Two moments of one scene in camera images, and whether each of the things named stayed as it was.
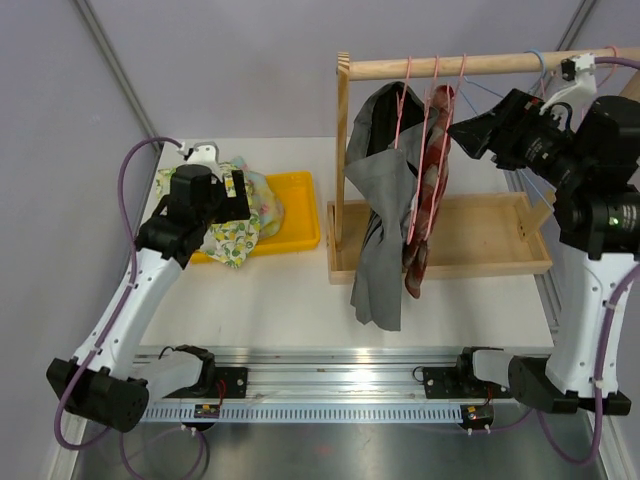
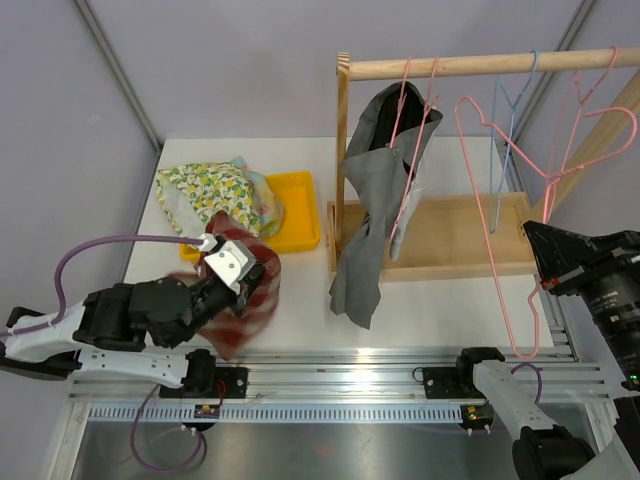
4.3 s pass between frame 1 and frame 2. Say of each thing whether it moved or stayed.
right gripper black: moved
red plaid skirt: moved
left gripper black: moved
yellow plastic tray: stayed
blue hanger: moved
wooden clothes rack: stayed
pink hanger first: stayed
